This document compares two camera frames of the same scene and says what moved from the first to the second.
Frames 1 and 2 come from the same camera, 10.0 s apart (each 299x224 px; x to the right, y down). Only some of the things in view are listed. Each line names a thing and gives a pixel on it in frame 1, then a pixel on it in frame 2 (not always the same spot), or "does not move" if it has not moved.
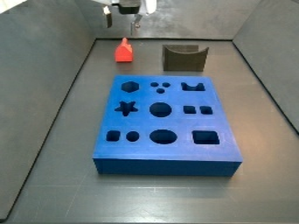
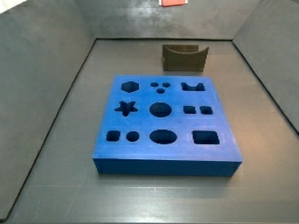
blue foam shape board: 163,127 does not move
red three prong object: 124,51 → 172,3
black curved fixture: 183,58 does not move
